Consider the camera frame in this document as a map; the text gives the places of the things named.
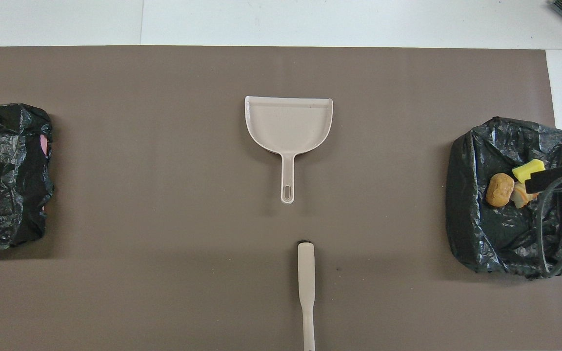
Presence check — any yellow sponge piece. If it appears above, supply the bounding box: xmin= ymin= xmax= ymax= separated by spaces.
xmin=512 ymin=159 xmax=546 ymax=184

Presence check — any bread piece with orange crust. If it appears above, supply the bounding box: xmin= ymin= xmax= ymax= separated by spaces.
xmin=512 ymin=181 xmax=540 ymax=209

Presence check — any brown fried nugget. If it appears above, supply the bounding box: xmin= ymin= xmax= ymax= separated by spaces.
xmin=486 ymin=173 xmax=516 ymax=208

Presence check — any beige hand brush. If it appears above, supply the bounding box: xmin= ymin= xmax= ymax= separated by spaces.
xmin=297 ymin=241 xmax=317 ymax=351

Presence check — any beige plastic dustpan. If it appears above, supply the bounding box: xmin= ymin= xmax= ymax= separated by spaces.
xmin=244 ymin=96 xmax=334 ymax=205

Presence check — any black bag lined bin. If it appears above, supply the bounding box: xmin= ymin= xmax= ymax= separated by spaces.
xmin=445 ymin=116 xmax=562 ymax=279
xmin=0 ymin=103 xmax=55 ymax=249

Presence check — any brown table mat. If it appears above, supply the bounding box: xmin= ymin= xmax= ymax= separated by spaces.
xmin=0 ymin=45 xmax=562 ymax=351

